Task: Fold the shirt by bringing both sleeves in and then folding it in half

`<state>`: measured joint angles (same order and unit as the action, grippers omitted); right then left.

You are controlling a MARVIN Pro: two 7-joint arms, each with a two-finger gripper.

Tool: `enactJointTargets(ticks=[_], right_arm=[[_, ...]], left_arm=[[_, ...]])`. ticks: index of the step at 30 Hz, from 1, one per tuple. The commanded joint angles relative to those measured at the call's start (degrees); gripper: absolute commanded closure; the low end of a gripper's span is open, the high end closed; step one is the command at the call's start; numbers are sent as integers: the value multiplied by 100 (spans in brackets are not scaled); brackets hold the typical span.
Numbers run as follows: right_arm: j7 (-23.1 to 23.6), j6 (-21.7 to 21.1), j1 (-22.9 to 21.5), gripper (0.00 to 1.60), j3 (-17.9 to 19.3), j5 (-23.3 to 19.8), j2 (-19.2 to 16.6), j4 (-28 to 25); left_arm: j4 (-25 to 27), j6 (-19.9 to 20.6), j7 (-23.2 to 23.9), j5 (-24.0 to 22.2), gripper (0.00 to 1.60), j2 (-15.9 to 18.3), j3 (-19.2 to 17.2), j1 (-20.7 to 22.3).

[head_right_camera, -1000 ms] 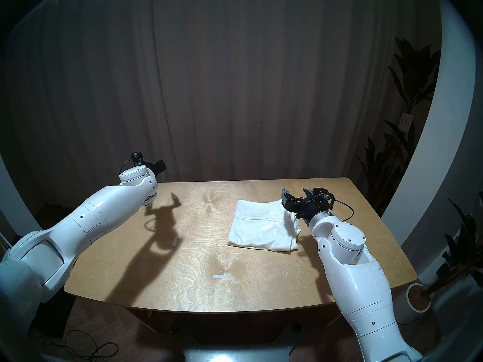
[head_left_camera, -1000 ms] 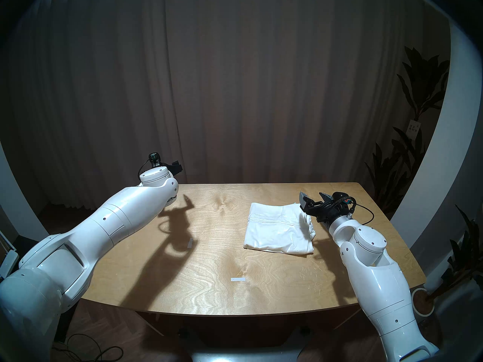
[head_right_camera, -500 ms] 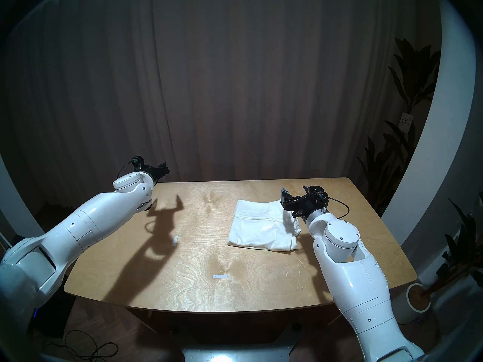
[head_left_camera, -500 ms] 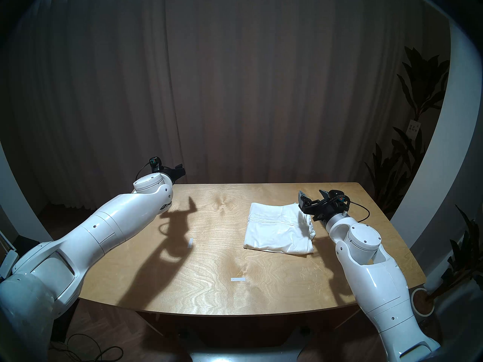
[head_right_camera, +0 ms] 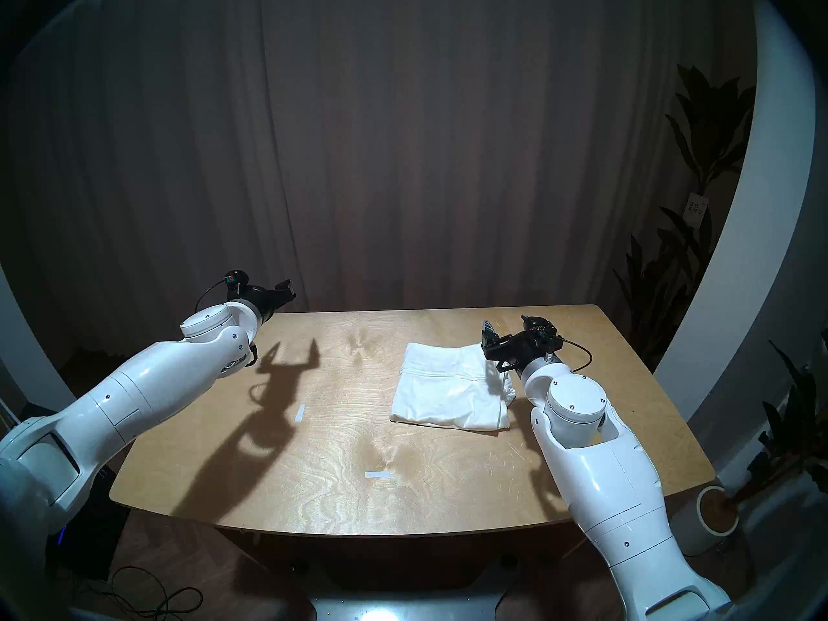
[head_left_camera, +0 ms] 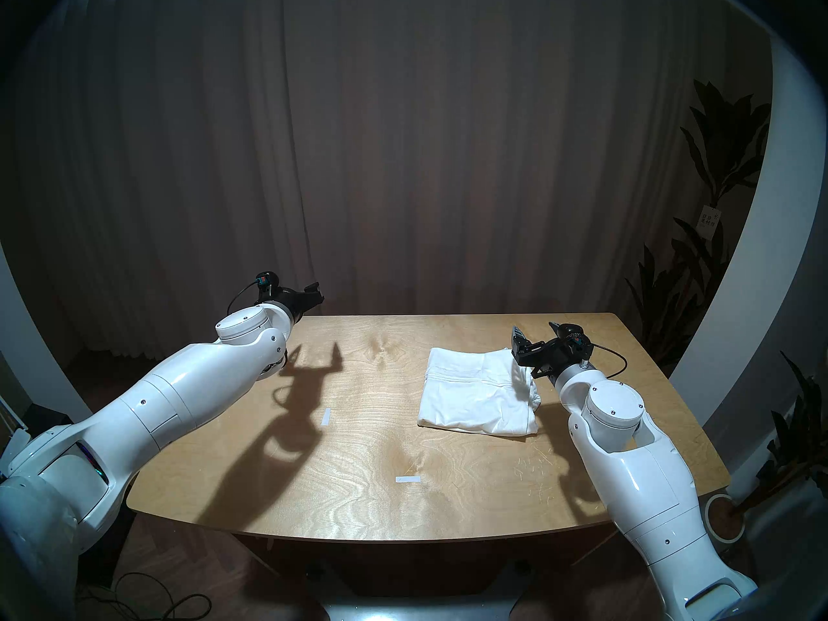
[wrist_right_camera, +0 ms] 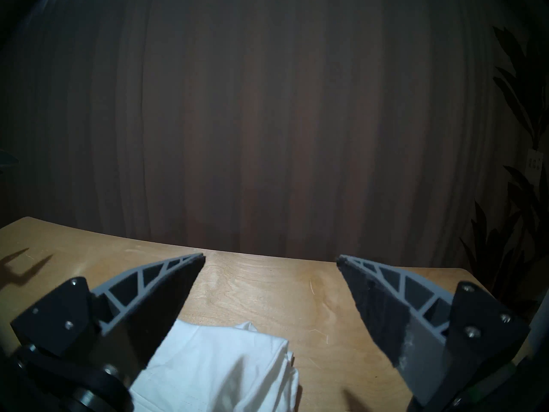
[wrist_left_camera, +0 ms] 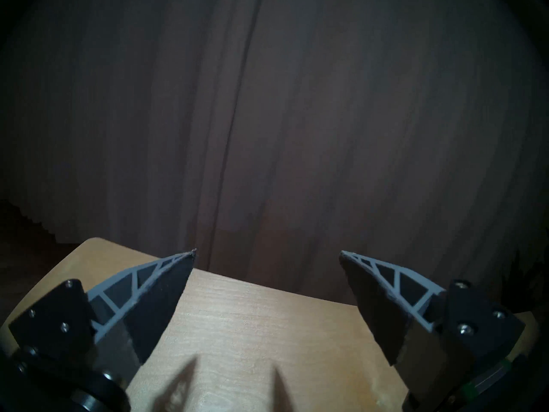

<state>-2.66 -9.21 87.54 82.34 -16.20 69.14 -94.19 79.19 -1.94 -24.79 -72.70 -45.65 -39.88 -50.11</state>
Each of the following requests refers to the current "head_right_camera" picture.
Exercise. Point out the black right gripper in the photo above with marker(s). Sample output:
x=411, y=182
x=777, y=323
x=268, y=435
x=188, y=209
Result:
x=517, y=351

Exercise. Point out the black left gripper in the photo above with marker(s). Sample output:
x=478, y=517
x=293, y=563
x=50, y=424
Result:
x=265, y=301

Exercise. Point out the white t-shirt with red print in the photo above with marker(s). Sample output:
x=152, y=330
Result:
x=446, y=387

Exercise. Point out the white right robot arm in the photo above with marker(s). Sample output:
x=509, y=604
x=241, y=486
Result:
x=601, y=445

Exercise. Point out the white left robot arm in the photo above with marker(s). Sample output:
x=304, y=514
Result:
x=129, y=393

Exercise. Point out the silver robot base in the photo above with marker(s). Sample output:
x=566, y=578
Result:
x=407, y=610

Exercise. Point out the beige pleated curtain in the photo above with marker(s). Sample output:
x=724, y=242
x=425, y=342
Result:
x=388, y=141

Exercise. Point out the white plant label tag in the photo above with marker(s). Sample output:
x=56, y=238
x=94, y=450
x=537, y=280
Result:
x=697, y=210

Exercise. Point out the white round plant pot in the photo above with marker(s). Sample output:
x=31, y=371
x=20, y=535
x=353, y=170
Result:
x=708, y=519

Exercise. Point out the tall dark leafy plant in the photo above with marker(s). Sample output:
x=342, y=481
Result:
x=708, y=128

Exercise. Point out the dark plant in white pot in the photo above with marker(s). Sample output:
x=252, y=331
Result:
x=786, y=425

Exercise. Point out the black computer tower with lights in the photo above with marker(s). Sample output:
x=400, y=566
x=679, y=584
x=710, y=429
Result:
x=90, y=535

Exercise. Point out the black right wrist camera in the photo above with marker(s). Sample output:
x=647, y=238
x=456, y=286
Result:
x=544, y=338

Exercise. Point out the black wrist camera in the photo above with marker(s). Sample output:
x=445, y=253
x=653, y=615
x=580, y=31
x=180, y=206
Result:
x=236, y=278
x=544, y=338

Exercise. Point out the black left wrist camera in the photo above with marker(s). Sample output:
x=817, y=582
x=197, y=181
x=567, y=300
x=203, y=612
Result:
x=236, y=278

